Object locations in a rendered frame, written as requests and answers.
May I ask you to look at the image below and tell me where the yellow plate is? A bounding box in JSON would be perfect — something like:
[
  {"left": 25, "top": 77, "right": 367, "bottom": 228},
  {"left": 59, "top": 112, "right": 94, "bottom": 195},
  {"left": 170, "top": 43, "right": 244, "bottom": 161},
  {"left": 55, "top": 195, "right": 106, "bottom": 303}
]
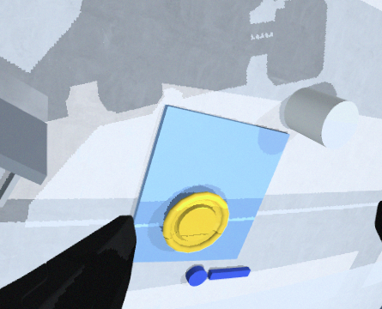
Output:
[{"left": 162, "top": 191, "right": 229, "bottom": 253}]

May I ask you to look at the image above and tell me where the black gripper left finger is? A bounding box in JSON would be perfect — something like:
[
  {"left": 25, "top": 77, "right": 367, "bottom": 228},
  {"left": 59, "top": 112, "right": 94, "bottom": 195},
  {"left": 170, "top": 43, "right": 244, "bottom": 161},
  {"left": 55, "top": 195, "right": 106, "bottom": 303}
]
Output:
[{"left": 0, "top": 214, "right": 136, "bottom": 309}]

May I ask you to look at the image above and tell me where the grey cylinder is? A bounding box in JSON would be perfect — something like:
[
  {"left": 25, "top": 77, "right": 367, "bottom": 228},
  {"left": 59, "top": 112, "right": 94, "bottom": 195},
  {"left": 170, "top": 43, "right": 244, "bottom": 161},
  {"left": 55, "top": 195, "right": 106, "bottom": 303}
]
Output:
[{"left": 284, "top": 87, "right": 359, "bottom": 150}]

